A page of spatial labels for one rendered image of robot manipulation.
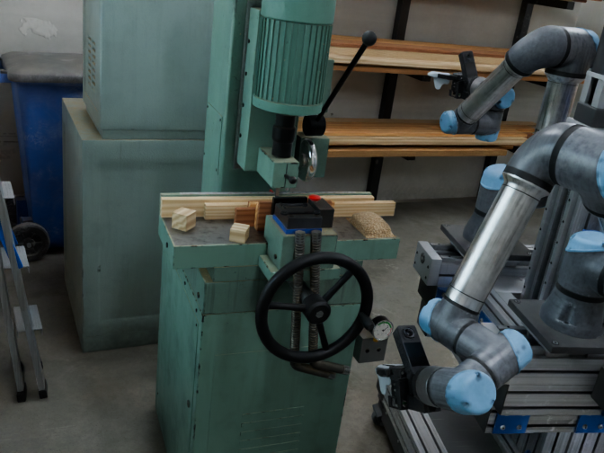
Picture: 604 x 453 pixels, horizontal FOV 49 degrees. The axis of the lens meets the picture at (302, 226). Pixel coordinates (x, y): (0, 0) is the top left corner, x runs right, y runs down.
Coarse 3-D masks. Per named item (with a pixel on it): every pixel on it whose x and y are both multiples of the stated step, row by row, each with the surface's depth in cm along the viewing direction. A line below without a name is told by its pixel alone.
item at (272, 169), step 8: (264, 152) 175; (264, 160) 174; (272, 160) 169; (280, 160) 170; (288, 160) 170; (296, 160) 171; (264, 168) 175; (272, 168) 169; (280, 168) 169; (288, 168) 169; (296, 168) 170; (264, 176) 175; (272, 176) 169; (280, 176) 170; (296, 176) 171; (272, 184) 170; (280, 184) 170; (288, 184) 171; (296, 184) 172
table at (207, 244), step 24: (168, 240) 160; (192, 240) 159; (216, 240) 160; (264, 240) 164; (360, 240) 172; (384, 240) 174; (192, 264) 158; (216, 264) 160; (240, 264) 162; (264, 264) 159
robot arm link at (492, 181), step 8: (488, 168) 199; (496, 168) 198; (488, 176) 196; (496, 176) 194; (480, 184) 201; (488, 184) 196; (496, 184) 194; (480, 192) 200; (488, 192) 196; (496, 192) 195; (480, 200) 200; (488, 200) 197; (480, 208) 200; (488, 208) 197
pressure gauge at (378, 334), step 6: (378, 318) 178; (384, 318) 178; (378, 324) 177; (384, 324) 178; (390, 324) 178; (372, 330) 177; (378, 330) 178; (390, 330) 179; (378, 336) 179; (384, 336) 179
